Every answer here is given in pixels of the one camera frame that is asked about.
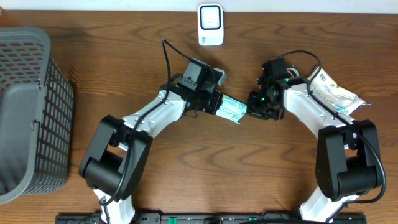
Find light green candy packet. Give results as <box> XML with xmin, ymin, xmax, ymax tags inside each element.
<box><xmin>216</xmin><ymin>94</ymin><xmax>247</xmax><ymax>124</ymax></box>

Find yellow white snack bag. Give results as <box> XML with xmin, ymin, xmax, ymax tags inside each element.
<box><xmin>312</xmin><ymin>69</ymin><xmax>369</xmax><ymax>116</ymax></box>

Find black round logo packet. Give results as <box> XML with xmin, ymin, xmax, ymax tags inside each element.
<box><xmin>287</xmin><ymin>65</ymin><xmax>300</xmax><ymax>77</ymax></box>

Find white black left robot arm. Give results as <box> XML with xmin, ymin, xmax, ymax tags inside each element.
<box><xmin>79</xmin><ymin>58</ymin><xmax>226</xmax><ymax>223</ymax></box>

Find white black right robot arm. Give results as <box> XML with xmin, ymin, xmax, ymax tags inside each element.
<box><xmin>247</xmin><ymin>58</ymin><xmax>386</xmax><ymax>223</ymax></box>

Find grey plastic mesh basket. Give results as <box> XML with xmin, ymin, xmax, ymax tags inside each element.
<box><xmin>1</xmin><ymin>27</ymin><xmax>75</xmax><ymax>204</ymax></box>

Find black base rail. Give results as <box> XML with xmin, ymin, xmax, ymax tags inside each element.
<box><xmin>55</xmin><ymin>212</ymin><xmax>367</xmax><ymax>224</ymax></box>

